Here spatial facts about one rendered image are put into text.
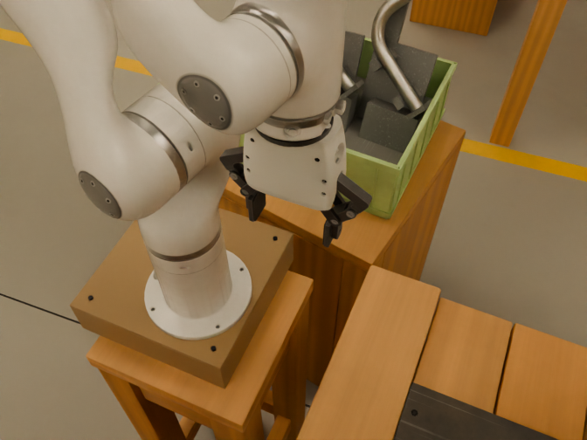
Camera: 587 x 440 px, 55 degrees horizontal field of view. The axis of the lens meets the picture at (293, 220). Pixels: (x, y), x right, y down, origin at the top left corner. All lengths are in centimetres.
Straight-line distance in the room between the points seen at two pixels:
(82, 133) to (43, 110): 237
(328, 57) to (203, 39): 11
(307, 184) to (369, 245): 73
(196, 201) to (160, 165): 14
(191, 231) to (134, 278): 29
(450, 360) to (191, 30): 80
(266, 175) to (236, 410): 55
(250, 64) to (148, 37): 7
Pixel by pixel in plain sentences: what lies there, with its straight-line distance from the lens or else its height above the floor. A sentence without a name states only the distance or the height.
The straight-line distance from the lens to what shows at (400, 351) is 103.
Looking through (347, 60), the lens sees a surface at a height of 98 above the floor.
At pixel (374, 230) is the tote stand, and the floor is 79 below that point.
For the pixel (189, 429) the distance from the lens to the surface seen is 168.
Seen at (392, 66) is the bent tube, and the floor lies 102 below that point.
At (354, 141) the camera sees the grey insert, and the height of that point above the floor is 85.
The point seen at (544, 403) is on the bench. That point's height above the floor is 88.
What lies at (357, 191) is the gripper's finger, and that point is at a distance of 57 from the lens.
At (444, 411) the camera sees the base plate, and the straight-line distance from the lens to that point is 100.
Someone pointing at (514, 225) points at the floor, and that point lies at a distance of 248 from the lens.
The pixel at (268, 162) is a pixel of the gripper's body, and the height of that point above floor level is 141.
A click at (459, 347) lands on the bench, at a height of 88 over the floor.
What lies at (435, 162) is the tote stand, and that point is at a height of 79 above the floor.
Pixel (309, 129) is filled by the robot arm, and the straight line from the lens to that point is 50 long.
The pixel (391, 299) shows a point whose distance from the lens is 107.
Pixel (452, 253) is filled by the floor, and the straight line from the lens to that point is 231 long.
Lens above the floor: 180
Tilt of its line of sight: 51 degrees down
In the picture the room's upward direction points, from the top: straight up
